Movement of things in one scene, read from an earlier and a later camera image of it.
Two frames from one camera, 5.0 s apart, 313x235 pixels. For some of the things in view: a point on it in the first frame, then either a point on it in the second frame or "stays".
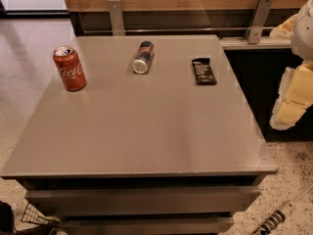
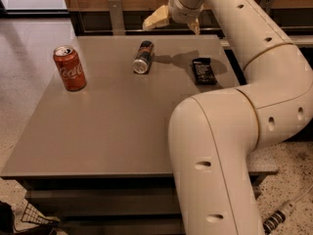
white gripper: (303, 33) → (178, 8)
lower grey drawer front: (147, 225) stays
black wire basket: (32, 214) stays
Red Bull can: (143, 57) stays
